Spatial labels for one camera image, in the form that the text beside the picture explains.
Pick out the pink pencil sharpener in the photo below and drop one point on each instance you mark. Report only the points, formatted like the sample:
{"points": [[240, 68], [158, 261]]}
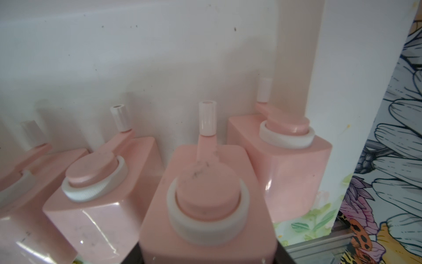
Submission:
{"points": [[101, 203], [27, 234], [287, 156], [208, 207]]}

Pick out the white right storage tray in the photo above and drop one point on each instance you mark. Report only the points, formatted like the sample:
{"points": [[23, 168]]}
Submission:
{"points": [[65, 63]]}

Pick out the aluminium front rail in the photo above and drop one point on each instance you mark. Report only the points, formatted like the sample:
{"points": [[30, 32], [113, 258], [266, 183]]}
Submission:
{"points": [[325, 250]]}

